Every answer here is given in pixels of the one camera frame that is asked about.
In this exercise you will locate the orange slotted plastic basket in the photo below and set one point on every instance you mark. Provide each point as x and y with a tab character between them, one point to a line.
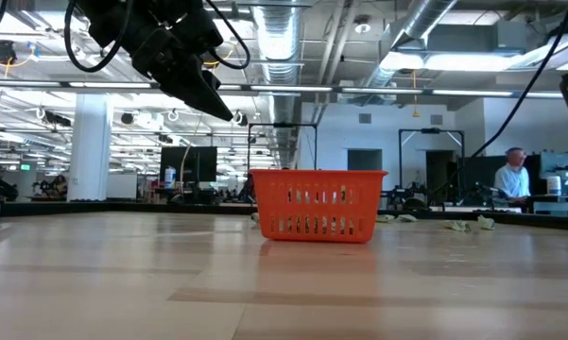
312	189

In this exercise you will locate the background black robot arm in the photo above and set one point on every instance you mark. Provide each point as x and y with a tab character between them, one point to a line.
401	193

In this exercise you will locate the black computer monitor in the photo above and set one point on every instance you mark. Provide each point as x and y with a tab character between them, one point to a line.
189	163

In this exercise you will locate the white wipes canister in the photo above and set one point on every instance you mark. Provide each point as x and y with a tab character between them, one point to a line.
554	185
169	177

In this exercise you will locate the white building pillar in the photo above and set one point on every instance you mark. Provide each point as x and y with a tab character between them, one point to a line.
90	146

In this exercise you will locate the black yellow ceiling reel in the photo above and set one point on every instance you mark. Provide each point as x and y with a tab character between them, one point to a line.
3	51

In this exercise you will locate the person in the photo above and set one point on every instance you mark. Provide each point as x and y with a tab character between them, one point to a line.
59	185
512	179

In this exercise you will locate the green exit sign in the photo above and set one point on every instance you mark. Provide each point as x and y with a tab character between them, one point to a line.
25	166

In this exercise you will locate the yellow hanging pendant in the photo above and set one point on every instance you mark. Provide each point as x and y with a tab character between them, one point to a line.
415	112

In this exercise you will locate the silver ribbed ventilation duct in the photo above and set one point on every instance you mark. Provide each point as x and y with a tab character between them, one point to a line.
279	28

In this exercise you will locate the silver smooth ventilation duct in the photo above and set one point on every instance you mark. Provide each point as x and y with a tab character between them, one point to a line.
425	19

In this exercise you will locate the black metal gantry frame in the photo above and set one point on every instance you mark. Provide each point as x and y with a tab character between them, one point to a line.
430	130

